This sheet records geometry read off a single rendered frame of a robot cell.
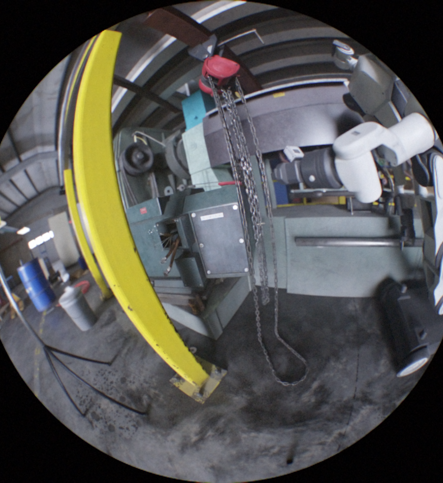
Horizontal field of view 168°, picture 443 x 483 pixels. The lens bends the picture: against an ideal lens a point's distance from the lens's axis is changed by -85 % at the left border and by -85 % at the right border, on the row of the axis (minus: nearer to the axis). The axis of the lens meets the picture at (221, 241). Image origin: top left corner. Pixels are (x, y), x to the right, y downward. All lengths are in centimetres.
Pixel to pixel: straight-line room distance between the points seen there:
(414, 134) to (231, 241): 66
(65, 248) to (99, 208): 604
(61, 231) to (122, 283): 607
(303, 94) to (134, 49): 118
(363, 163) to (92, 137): 54
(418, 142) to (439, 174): 36
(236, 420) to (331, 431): 42
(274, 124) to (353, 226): 79
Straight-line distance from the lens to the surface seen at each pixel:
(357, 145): 27
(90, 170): 40
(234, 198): 59
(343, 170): 30
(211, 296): 87
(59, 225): 643
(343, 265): 111
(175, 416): 91
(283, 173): 39
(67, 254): 640
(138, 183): 143
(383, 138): 30
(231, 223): 60
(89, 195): 38
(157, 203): 72
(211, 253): 66
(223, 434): 84
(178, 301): 88
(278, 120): 108
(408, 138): 35
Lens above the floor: 82
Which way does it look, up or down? 18 degrees down
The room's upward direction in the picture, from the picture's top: 13 degrees counter-clockwise
